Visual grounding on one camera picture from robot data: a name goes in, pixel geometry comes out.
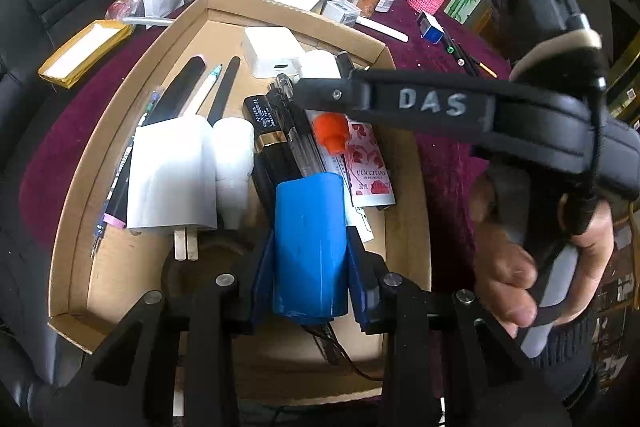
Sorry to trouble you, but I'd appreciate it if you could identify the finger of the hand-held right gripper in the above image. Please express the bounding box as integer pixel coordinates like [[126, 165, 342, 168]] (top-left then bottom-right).
[[291, 67, 373, 114]]

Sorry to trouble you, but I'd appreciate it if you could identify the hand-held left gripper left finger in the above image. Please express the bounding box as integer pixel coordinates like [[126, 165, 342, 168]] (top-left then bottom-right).
[[42, 229, 276, 427]]

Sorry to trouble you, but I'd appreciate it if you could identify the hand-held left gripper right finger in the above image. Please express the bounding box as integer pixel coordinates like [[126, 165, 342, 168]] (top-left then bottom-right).
[[345, 224, 573, 427]]

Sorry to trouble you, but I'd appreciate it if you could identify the blue cylinder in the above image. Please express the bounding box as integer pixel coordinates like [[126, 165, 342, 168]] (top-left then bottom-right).
[[272, 173, 350, 325]]

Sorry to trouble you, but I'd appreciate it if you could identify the shallow cardboard box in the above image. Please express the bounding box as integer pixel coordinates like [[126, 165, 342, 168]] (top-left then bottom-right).
[[47, 0, 433, 407]]

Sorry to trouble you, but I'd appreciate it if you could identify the clear multicolour pen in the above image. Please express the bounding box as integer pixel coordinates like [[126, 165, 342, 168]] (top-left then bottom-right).
[[90, 87, 166, 258]]

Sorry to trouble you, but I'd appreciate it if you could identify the person's right forearm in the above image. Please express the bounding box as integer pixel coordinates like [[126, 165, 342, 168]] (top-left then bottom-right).
[[510, 302, 626, 413]]

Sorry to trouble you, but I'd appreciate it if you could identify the person's right hand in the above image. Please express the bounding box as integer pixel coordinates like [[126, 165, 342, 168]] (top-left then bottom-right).
[[470, 172, 615, 343]]

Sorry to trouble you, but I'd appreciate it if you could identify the white rounded case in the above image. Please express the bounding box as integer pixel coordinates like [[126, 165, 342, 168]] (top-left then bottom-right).
[[299, 51, 346, 82]]

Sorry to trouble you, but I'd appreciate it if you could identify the white tube with orange cap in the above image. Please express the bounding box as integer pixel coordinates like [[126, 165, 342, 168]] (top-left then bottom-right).
[[314, 113, 375, 244]]

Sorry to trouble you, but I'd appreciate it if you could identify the clear black ballpoint pen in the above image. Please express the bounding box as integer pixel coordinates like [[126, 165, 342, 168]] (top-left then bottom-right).
[[266, 88, 311, 180], [275, 74, 328, 178]]

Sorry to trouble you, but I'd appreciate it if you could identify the black battery with gold band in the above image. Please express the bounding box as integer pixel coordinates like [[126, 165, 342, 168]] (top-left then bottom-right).
[[242, 93, 303, 220]]

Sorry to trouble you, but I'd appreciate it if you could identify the white square power adapter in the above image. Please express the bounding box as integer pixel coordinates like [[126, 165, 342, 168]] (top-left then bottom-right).
[[243, 27, 306, 79]]

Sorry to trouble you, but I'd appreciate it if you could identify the small white box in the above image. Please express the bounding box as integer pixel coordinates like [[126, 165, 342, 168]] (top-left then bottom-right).
[[320, 0, 362, 26]]

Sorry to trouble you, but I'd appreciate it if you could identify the white flat stick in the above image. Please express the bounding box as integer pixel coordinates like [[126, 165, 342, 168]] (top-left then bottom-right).
[[356, 17, 408, 42]]

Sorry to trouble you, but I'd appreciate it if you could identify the narrow black nail file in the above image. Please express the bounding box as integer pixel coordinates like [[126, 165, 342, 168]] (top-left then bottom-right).
[[206, 56, 242, 126]]

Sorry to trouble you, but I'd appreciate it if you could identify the black pen with green dot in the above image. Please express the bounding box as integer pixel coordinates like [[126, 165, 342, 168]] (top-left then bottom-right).
[[442, 34, 467, 66]]

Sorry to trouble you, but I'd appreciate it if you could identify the white cylinder bottle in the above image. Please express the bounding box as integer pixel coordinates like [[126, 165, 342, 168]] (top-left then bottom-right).
[[210, 118, 256, 230]]

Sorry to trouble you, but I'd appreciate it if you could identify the white pen with teal tip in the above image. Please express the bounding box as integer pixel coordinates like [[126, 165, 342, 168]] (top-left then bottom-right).
[[187, 64, 224, 120]]

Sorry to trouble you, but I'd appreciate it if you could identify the small blue box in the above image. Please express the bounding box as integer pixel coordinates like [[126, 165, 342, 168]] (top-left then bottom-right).
[[416, 12, 445, 44]]

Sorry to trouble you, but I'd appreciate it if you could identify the white plug charger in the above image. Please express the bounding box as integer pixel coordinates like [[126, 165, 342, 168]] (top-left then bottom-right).
[[126, 114, 218, 262]]

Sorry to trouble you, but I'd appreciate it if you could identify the black pen with pink end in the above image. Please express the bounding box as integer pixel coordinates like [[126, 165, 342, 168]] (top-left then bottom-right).
[[101, 127, 141, 229]]

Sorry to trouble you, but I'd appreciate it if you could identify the silver pen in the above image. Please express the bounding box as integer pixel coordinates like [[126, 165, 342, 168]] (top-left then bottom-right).
[[121, 17, 176, 28]]

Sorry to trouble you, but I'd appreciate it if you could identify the pink packet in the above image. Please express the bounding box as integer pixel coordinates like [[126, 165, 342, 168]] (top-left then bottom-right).
[[104, 0, 142, 22]]

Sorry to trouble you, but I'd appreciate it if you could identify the black leather sofa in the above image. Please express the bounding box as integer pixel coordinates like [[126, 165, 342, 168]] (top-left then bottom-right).
[[0, 0, 181, 427]]

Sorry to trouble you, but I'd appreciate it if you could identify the black cable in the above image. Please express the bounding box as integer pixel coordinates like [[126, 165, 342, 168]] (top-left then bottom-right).
[[307, 322, 386, 383]]

